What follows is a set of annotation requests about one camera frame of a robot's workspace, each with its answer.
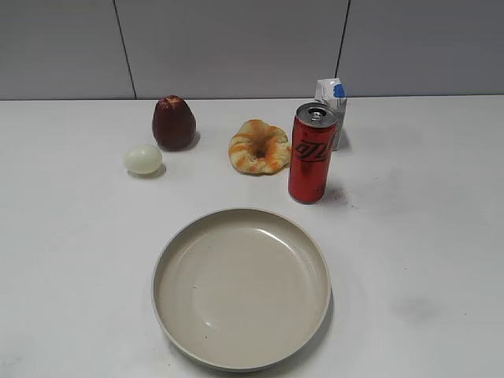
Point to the red cola can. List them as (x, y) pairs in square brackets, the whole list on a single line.
[(313, 135)]

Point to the beige round plate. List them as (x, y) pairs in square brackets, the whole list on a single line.
[(241, 289)]

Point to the orange striped croissant bread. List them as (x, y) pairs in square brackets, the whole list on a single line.
[(259, 148)]

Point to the dark red wax apple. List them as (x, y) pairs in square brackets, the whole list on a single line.
[(174, 124)]

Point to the white egg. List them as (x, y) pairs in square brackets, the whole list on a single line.
[(143, 159)]

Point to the small white milk carton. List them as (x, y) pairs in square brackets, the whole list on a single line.
[(331, 92)]

